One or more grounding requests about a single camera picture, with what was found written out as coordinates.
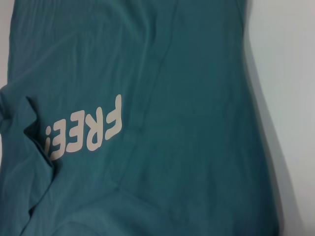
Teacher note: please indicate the teal blue FREE t-shirt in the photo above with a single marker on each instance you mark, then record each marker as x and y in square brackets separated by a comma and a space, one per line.
[147, 73]

